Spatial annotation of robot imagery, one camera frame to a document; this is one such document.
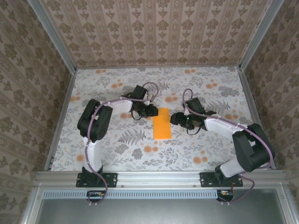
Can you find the wide aluminium mounting rail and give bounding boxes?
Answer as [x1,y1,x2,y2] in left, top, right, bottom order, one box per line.
[35,170,287,187]

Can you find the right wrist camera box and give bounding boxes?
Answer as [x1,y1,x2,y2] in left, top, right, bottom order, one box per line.
[184,97,204,115]

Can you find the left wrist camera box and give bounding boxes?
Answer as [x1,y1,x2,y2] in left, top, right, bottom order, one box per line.
[132,85,154,106]

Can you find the orange paper sheet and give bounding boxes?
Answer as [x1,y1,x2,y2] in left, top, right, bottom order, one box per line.
[153,107,172,140]

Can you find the grey metal panel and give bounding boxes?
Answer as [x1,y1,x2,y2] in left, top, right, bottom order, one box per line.
[35,188,289,224]

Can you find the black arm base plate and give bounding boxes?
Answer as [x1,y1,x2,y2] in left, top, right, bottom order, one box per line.
[76,172,118,189]
[199,172,243,188]

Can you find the floral table cover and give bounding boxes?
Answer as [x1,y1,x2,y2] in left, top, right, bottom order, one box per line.
[50,67,268,172]

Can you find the aluminium table edge rail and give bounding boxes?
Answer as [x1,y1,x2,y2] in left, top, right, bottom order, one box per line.
[75,65,242,70]
[43,69,78,171]
[239,69,277,170]

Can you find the grey slotted cable duct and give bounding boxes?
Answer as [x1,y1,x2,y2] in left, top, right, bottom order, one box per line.
[43,189,219,199]

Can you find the purple cable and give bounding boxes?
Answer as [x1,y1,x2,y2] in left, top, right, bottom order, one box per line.
[182,88,276,206]
[85,82,157,206]

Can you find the black cable outlet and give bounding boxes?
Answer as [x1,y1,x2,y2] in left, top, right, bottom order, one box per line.
[216,189,235,202]
[86,190,106,203]

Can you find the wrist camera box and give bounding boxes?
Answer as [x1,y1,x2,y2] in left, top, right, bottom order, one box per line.
[184,97,204,115]
[132,85,154,106]

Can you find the aluminium frame bar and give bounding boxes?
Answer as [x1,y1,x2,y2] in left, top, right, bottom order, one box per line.
[277,188,295,224]
[21,184,45,224]

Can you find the aluminium frame post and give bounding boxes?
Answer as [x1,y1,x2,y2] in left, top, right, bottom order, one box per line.
[237,0,285,70]
[27,0,78,74]

